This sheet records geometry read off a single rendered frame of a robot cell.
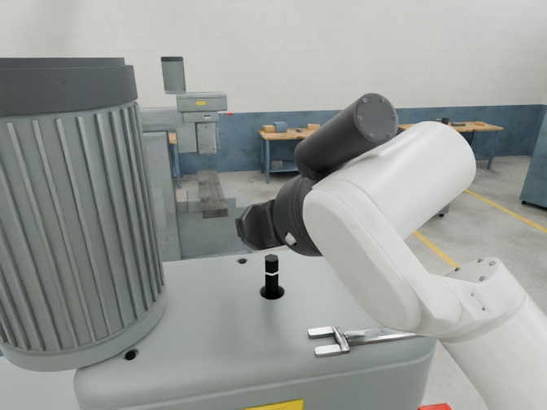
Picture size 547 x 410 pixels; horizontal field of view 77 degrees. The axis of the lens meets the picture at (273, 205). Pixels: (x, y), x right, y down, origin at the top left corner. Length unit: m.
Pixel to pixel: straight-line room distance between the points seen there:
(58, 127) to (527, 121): 10.03
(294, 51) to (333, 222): 6.92
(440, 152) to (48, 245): 0.35
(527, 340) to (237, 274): 0.41
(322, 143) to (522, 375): 0.19
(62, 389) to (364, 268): 0.52
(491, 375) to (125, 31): 6.96
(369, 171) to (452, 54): 8.33
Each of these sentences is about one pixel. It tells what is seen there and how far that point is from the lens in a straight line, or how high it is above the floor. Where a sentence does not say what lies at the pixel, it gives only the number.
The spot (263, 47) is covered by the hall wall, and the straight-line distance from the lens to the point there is 7.00.
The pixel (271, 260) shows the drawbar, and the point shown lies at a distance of 0.49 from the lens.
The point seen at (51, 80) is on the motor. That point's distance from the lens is 0.35.
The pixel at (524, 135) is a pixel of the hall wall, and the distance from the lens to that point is 10.23.
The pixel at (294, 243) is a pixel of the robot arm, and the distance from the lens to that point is 0.34.
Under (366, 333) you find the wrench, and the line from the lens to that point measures 0.47.
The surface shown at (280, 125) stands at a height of 1.02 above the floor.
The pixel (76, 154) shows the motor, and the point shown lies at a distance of 0.37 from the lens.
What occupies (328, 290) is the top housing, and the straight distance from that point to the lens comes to 0.54.
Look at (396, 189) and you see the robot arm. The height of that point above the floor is 2.13.
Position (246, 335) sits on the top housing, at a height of 1.89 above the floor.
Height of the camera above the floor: 2.21
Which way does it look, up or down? 23 degrees down
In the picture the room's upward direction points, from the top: straight up
